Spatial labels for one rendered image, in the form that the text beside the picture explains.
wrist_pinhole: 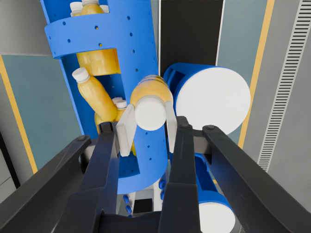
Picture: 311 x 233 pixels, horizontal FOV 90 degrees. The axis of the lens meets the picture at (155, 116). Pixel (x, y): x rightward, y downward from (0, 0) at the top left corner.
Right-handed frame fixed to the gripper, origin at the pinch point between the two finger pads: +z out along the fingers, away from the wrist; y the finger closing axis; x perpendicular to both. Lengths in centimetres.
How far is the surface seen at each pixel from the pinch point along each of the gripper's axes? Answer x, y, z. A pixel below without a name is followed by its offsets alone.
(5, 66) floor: 14, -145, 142
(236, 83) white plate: -4, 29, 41
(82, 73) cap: 4.8, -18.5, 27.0
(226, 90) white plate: -6.3, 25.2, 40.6
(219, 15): 35, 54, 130
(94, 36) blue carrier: 12.1, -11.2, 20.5
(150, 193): -60, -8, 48
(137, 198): -60, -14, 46
